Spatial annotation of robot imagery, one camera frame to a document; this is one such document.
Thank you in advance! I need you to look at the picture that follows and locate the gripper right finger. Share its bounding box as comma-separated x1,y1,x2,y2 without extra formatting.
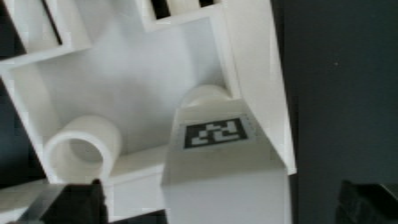
334,180,398,224

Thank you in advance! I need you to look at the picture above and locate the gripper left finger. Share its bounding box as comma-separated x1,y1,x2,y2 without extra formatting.
16,180,108,224

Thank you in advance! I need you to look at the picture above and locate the white chair leg with tag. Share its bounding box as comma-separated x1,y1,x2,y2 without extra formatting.
162,85,293,224

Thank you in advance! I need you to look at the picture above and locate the white chair seat part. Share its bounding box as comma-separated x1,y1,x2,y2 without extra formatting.
0,0,245,214

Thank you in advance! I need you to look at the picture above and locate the white boundary fence frame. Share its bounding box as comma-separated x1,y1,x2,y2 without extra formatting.
0,0,297,224

